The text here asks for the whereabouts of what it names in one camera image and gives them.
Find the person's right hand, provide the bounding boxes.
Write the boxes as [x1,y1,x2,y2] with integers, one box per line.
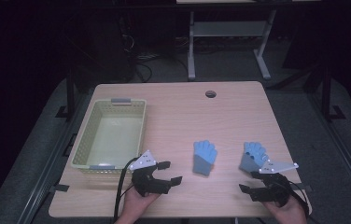
[261,194,308,224]

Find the person's left hand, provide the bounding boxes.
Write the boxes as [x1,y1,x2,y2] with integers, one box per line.
[114,186,162,224]

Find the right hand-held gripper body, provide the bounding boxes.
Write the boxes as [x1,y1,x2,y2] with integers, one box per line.
[247,159,300,208]

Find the bundle of floor cables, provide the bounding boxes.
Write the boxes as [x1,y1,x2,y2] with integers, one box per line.
[133,52,190,84]

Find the white metal desk frame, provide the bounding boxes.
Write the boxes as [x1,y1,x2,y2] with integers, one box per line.
[187,8,278,81]

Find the black metal stand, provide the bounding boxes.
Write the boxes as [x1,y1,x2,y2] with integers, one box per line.
[55,66,78,119]
[318,62,346,121]

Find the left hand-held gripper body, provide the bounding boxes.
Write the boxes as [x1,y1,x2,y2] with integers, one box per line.
[129,149,171,198]

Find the blue knitted glove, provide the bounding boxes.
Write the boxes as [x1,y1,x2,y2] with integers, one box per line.
[238,141,270,174]
[192,139,218,177]

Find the dark computer tower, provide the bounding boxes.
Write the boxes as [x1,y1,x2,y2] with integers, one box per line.
[100,13,135,82]

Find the pale green plastic basket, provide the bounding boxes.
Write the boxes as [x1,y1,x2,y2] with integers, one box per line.
[70,98,147,175]

